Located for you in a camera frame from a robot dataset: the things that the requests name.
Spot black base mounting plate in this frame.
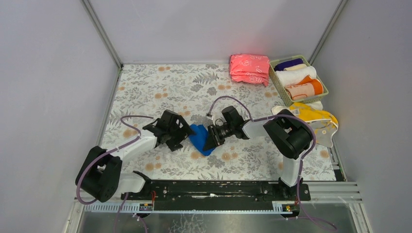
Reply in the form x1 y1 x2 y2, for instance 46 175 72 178
121 180 311 211

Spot cream rolled towel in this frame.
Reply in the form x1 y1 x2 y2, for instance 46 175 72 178
284 64 307 71

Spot floral tablecloth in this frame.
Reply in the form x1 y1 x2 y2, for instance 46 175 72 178
91 63 337 182

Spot blue towel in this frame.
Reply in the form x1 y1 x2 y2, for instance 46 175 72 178
189 124 214 156

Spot yellow white crumpled towel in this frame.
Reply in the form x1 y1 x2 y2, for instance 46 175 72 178
272 101 339 148

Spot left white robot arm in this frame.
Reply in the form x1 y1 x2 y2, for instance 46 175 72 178
75 110 195 205

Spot white rolled towel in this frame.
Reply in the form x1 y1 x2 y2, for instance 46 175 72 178
275 66 317 86

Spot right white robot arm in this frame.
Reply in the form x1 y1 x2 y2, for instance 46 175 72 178
202 106 316 191

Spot pink folded towel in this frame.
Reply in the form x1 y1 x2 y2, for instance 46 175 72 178
229 54 270 86

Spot orange cartoon towel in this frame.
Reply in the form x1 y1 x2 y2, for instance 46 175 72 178
285 75 324 100

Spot aluminium frame rail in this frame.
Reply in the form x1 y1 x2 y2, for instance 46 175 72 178
74 181 363 215

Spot purple rolled towel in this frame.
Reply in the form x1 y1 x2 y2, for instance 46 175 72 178
274 58 304 71

